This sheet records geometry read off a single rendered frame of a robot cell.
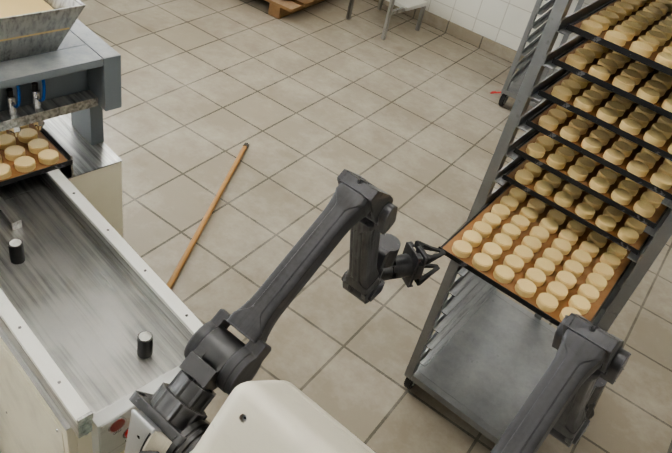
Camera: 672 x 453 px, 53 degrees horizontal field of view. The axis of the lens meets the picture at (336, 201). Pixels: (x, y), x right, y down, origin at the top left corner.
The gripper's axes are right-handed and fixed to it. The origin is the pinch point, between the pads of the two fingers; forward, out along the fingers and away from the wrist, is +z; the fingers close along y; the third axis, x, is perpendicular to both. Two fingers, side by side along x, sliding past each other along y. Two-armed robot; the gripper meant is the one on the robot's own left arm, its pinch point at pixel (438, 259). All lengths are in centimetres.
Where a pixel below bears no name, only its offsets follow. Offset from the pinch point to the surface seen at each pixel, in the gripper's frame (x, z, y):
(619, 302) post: -20, 46, -5
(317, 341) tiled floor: 51, 3, -95
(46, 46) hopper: 67, -85, 25
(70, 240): 35, -84, -11
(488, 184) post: 18.7, 24.6, 6.5
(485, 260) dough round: -4.3, 10.8, 1.9
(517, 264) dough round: -7.4, 18.7, 1.9
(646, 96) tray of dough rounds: -1, 41, 46
